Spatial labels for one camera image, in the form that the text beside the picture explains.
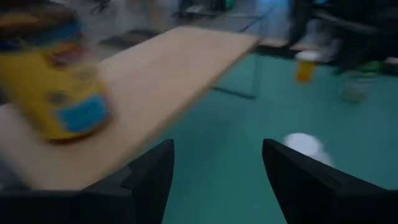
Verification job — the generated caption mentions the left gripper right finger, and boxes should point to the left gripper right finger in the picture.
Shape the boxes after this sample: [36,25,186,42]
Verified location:
[262,139,398,224]

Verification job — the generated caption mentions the wooden shelf black metal legs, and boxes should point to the wooden shelf black metal legs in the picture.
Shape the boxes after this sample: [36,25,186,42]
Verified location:
[0,25,265,192]

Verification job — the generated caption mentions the white melatonin bottle blue label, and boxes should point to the white melatonin bottle blue label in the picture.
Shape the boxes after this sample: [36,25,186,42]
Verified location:
[282,133,333,167]

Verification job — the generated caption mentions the brown bottle yellow lid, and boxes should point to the brown bottle yellow lid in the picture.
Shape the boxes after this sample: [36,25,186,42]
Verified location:
[0,4,113,146]

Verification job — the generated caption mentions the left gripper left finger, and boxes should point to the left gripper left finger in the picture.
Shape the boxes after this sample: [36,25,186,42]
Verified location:
[79,139,175,224]

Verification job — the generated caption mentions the clear bottle green lid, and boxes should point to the clear bottle green lid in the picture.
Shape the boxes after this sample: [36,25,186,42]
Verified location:
[337,60,385,105]

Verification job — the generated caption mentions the orange pill vial white cap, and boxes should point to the orange pill vial white cap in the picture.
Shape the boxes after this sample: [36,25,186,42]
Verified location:
[294,50,321,84]

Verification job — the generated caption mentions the wooden side board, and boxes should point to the wooden side board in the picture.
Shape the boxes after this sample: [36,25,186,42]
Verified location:
[259,37,321,52]

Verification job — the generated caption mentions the green table mat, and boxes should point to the green table mat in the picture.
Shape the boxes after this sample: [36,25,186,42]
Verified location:
[136,51,398,224]

